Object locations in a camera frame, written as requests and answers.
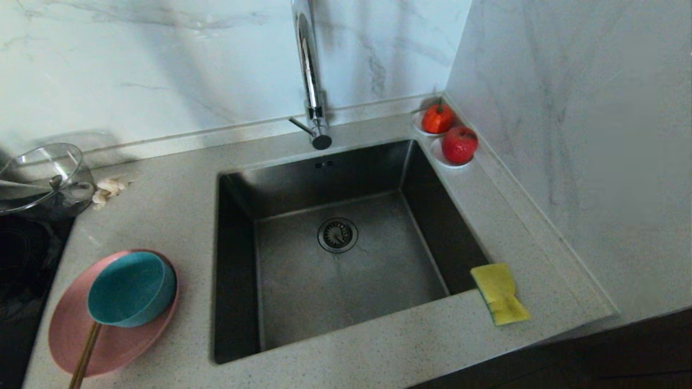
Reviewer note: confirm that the yellow green sponge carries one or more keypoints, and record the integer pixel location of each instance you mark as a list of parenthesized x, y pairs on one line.
[(500, 292)]

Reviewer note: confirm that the stainless steel sink basin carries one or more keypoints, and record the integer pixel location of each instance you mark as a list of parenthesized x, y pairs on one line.
[(346, 292)]

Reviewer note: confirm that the round metal drain strainer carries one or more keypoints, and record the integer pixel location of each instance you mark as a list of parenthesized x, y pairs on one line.
[(337, 235)]

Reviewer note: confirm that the red tomato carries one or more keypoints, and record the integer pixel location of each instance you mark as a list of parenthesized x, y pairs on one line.
[(437, 120)]

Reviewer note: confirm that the red apple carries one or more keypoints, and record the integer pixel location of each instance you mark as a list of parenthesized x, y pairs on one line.
[(459, 145)]

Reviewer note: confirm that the chrome faucet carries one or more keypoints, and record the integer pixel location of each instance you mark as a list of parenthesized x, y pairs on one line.
[(309, 65)]

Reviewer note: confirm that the crumpled paper scrap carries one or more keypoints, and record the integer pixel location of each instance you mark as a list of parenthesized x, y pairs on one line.
[(111, 189)]

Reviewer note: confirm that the teal bowl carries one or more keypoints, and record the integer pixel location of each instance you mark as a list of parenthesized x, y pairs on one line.
[(130, 289)]

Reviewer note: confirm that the pink plate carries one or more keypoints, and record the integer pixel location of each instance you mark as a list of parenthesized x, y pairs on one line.
[(119, 348)]

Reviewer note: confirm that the clear glass bowl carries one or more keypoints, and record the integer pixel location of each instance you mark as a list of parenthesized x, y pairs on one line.
[(43, 178)]

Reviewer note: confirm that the brown wooden chopstick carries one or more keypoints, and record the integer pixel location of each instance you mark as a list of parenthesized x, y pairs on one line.
[(84, 356)]

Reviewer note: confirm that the black cooktop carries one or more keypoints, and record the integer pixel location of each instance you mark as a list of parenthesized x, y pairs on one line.
[(21, 281)]

